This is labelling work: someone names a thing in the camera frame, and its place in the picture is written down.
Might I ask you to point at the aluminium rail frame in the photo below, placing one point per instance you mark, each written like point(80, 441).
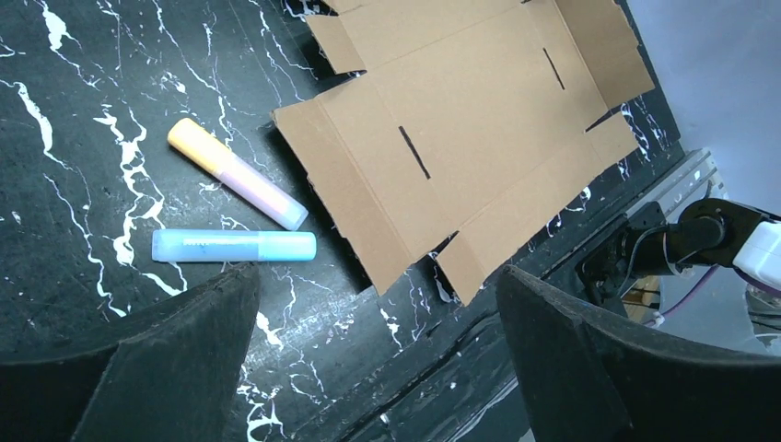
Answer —
point(692, 178)

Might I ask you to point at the orange pink highlighter marker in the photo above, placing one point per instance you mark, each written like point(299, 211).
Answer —
point(202, 148)

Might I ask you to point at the brown cardboard box sheet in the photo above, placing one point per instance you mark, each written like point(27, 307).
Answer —
point(466, 126)

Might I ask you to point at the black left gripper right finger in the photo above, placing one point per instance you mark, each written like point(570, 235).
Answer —
point(587, 374)

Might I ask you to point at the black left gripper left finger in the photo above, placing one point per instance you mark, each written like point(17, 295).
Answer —
point(167, 373)

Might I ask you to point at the blue highlighter marker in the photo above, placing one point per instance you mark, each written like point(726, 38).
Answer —
point(203, 245)

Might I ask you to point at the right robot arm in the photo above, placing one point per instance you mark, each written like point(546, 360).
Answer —
point(709, 232)

